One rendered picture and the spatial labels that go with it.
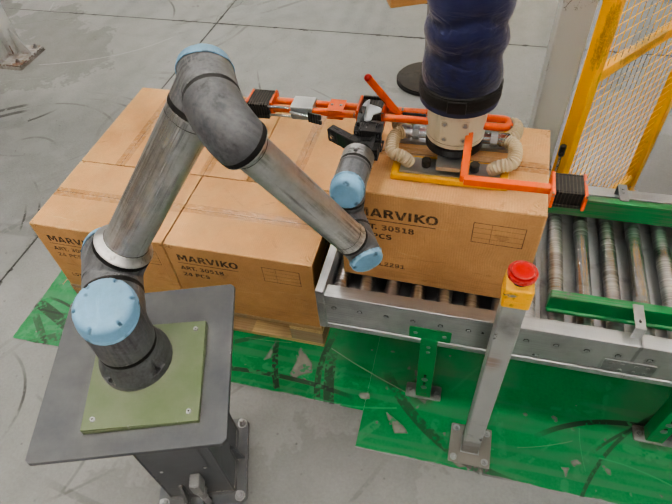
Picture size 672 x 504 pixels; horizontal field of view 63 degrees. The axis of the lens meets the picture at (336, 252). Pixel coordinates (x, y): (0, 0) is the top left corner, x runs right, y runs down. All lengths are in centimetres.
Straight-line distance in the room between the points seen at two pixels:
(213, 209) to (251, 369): 69
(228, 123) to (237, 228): 113
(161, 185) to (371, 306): 83
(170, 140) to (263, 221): 100
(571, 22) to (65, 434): 231
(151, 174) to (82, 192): 131
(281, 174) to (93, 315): 56
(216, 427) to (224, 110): 80
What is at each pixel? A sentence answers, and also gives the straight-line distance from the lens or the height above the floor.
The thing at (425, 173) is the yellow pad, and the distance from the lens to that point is 165.
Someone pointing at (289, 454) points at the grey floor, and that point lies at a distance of 222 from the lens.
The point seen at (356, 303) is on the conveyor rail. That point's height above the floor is 58.
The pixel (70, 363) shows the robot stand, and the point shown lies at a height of 75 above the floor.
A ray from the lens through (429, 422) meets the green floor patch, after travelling 225.
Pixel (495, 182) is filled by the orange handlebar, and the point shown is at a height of 109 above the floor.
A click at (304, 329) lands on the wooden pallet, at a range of 233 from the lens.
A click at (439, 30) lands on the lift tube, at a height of 139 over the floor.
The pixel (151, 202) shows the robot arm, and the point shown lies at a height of 122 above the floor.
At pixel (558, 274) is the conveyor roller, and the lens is 201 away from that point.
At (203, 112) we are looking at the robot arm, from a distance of 107.
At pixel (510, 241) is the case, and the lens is 169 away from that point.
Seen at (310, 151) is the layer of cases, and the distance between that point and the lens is 244.
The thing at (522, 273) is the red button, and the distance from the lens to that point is 134.
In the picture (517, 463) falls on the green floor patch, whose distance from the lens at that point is 224.
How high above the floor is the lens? 205
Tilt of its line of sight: 49 degrees down
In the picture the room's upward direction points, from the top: 6 degrees counter-clockwise
